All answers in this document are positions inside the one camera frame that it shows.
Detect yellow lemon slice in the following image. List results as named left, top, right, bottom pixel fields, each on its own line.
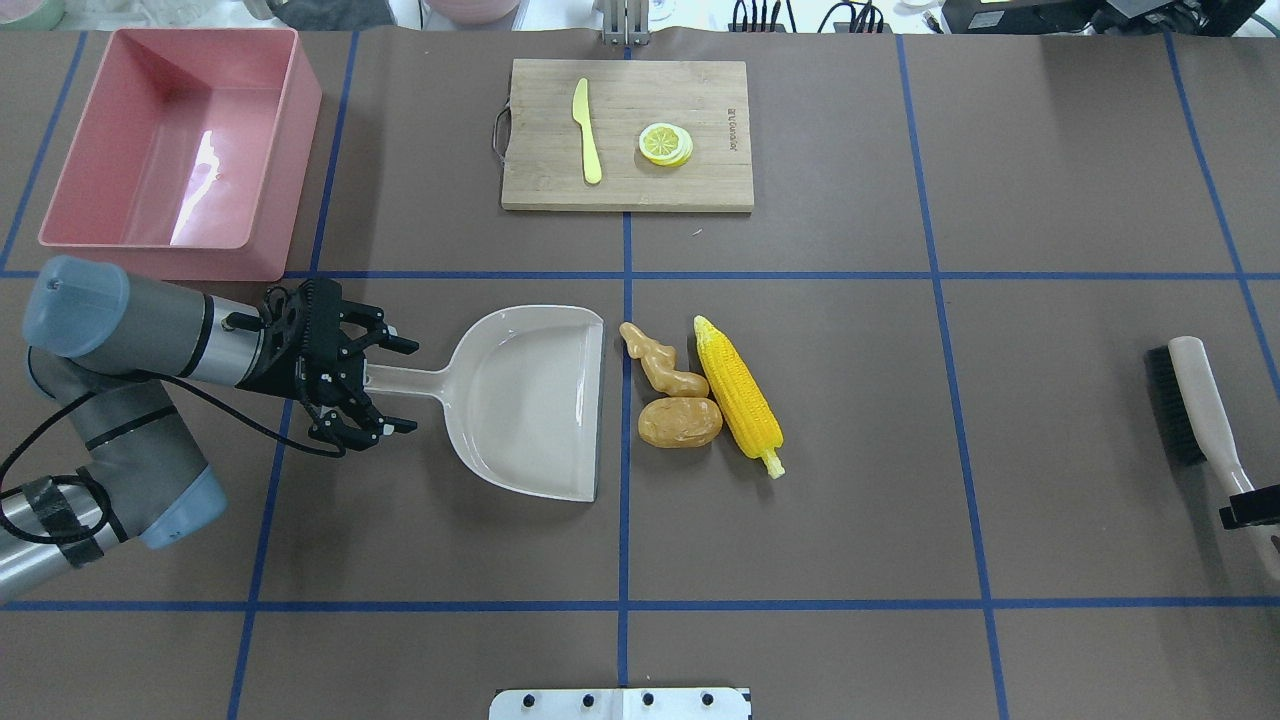
left=637, top=122, right=694, bottom=167

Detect wooden cutting board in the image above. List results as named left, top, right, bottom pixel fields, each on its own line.
left=500, top=58, right=755, bottom=213

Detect yellow toy corn cob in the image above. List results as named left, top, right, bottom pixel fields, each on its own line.
left=692, top=315, right=785, bottom=479

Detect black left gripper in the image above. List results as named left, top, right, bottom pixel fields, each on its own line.
left=236, top=278, right=420, bottom=450

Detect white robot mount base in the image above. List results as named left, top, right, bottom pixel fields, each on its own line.
left=488, top=687, right=754, bottom=719

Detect brown toy potato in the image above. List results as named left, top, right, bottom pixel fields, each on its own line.
left=637, top=397, right=724, bottom=448

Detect pink plastic bin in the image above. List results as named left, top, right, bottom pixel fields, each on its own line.
left=38, top=27, right=323, bottom=282

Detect yellow plastic knife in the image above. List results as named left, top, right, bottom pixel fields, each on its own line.
left=571, top=77, right=603, bottom=186

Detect aluminium frame post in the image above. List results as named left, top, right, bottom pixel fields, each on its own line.
left=593, top=0, right=652, bottom=47

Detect tan toy ginger root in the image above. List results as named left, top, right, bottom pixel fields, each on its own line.
left=620, top=322, right=710, bottom=398

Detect beige brush black bristles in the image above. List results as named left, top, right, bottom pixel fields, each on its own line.
left=1144, top=336, right=1279, bottom=580

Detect beige plastic dustpan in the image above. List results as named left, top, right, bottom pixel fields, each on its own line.
left=364, top=304, right=605, bottom=503

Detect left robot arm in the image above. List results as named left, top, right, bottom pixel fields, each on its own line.
left=3, top=256, right=419, bottom=601

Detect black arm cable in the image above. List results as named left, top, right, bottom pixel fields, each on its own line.
left=0, top=372, right=346, bottom=546

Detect pink bowl with ice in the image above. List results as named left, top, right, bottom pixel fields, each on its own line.
left=424, top=0, right=521, bottom=26

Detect dark grey cloth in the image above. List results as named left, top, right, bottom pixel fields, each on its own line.
left=266, top=0, right=396, bottom=32

